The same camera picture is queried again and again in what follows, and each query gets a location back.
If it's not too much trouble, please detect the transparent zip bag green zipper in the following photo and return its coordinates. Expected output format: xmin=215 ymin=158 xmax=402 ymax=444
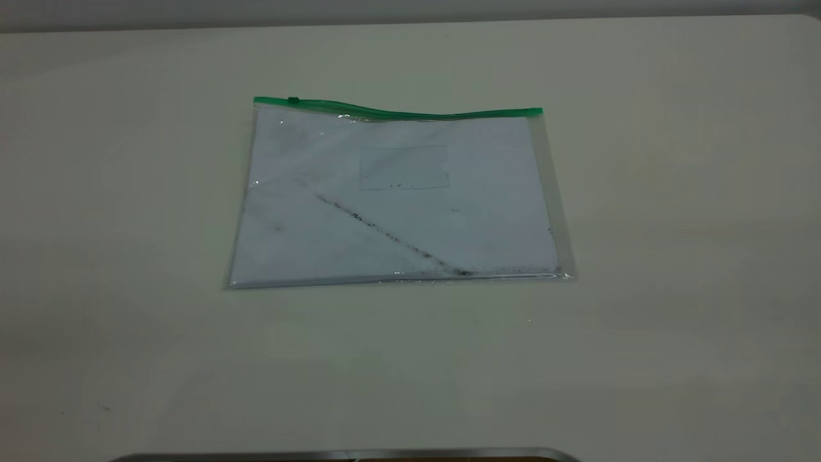
xmin=224 ymin=96 xmax=577 ymax=291

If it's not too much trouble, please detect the clear plastic bag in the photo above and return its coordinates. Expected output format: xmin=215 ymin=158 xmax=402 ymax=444
xmin=230 ymin=107 xmax=560 ymax=286

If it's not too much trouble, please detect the grey metal edge strip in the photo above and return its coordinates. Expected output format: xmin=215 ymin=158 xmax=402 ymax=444
xmin=112 ymin=447 xmax=581 ymax=462

